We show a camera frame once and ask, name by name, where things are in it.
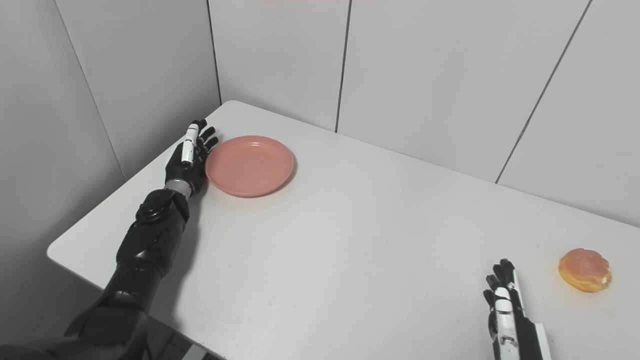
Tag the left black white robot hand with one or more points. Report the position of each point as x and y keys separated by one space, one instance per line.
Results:
x=187 y=162

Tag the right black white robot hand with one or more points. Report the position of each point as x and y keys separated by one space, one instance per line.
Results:
x=510 y=325

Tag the pink round plate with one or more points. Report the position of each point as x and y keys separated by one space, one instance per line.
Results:
x=249 y=165

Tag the golden cream puff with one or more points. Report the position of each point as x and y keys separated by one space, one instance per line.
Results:
x=585 y=270

